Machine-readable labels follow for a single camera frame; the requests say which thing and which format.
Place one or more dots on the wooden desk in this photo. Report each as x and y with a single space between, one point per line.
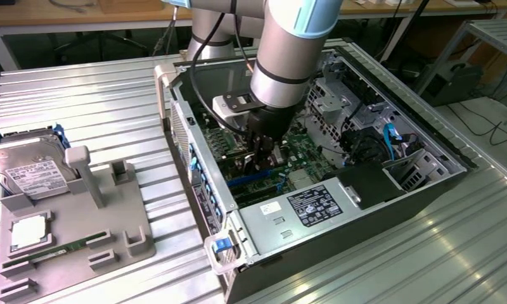
385 8

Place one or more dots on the blue card retention clips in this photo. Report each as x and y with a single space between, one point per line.
208 190

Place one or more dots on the grey metal shelf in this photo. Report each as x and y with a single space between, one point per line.
497 33

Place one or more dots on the green RAM stick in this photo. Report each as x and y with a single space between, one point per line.
63 248

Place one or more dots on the blue case latch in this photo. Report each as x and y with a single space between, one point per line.
221 245

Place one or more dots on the black graphics card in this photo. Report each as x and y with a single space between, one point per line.
237 161

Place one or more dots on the silver hard disk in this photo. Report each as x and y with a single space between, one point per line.
26 164

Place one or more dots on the green motherboard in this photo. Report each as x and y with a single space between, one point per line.
301 158

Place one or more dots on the black box on floor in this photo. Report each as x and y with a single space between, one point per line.
457 85

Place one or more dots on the open black PC case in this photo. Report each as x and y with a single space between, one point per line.
364 240

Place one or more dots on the silver chipset heatsink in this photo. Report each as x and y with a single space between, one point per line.
302 178

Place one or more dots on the blue expansion slot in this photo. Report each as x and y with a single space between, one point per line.
248 180

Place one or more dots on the grey power supply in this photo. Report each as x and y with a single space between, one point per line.
270 228

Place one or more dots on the silver CPU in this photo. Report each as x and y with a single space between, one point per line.
30 231

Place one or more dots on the grey parts rack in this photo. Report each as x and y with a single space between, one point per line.
73 221

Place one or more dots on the perforated metal disk bay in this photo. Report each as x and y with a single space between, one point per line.
334 107

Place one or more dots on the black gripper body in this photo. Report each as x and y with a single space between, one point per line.
270 122

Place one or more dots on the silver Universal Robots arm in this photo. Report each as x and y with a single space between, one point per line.
284 57

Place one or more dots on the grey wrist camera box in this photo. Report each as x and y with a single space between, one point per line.
226 109

